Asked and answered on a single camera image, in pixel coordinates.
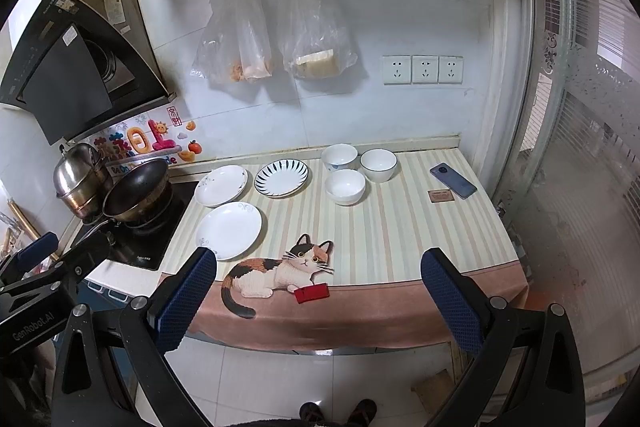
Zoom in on white plate pink flowers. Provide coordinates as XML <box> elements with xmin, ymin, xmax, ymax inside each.
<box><xmin>195</xmin><ymin>202</ymin><xmax>262</xmax><ymax>260</ymax></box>

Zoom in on white plate with twig pattern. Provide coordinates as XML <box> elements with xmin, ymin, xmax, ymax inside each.
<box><xmin>194</xmin><ymin>165</ymin><xmax>248</xmax><ymax>208</ymax></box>

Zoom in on white plate blue leaf pattern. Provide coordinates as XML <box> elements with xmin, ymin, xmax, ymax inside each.
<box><xmin>254</xmin><ymin>158</ymin><xmax>309</xmax><ymax>198</ymax></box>

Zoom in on white bowl gold rim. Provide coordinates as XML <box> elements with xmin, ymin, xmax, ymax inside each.
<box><xmin>360</xmin><ymin>148</ymin><xmax>398</xmax><ymax>183</ymax></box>

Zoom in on plain white bowl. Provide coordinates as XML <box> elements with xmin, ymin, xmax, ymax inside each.
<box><xmin>324</xmin><ymin>169</ymin><xmax>367</xmax><ymax>206</ymax></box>

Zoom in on white bowl blue flower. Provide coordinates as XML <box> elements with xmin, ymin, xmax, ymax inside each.
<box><xmin>321</xmin><ymin>143</ymin><xmax>358</xmax><ymax>171</ymax></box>

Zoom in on black induction cooktop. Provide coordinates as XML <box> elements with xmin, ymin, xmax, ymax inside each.
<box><xmin>70</xmin><ymin>181</ymin><xmax>196</xmax><ymax>271</ymax></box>

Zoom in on cardboard piece on floor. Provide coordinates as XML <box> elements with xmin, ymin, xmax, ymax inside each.
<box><xmin>411</xmin><ymin>369</ymin><xmax>454</xmax><ymax>416</ymax></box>

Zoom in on brown card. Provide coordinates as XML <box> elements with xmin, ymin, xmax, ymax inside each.
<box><xmin>427</xmin><ymin>188</ymin><xmax>454</xmax><ymax>204</ymax></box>

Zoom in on blue smartphone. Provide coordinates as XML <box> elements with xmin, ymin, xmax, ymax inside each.
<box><xmin>430</xmin><ymin>162</ymin><xmax>477</xmax><ymax>199</ymax></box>

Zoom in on black frying pan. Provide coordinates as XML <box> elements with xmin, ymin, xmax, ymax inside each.
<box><xmin>72</xmin><ymin>158</ymin><xmax>174</xmax><ymax>246</ymax></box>

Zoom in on red tag on tablecloth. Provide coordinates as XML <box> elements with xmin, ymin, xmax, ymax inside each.
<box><xmin>294</xmin><ymin>283</ymin><xmax>330</xmax><ymax>305</ymax></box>

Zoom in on striped cat tablecloth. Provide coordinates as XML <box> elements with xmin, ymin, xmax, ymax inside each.
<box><xmin>190</xmin><ymin>148</ymin><xmax>528</xmax><ymax>351</ymax></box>

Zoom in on black range hood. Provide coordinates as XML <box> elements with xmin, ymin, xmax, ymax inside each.
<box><xmin>1</xmin><ymin>0</ymin><xmax>174</xmax><ymax>145</ymax></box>

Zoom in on plastic bag with orange food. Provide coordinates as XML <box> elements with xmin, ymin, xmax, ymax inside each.
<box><xmin>191</xmin><ymin>0</ymin><xmax>273</xmax><ymax>84</ymax></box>

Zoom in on plastic bag with white block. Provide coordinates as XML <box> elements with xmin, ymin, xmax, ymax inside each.
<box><xmin>277</xmin><ymin>0</ymin><xmax>358</xmax><ymax>80</ymax></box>

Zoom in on colourful wall sticker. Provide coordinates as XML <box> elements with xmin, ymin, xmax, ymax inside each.
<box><xmin>82</xmin><ymin>102</ymin><xmax>205</xmax><ymax>176</ymax></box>

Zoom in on triple wall socket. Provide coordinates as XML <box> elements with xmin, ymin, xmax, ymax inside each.
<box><xmin>382</xmin><ymin>55</ymin><xmax>464</xmax><ymax>84</ymax></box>

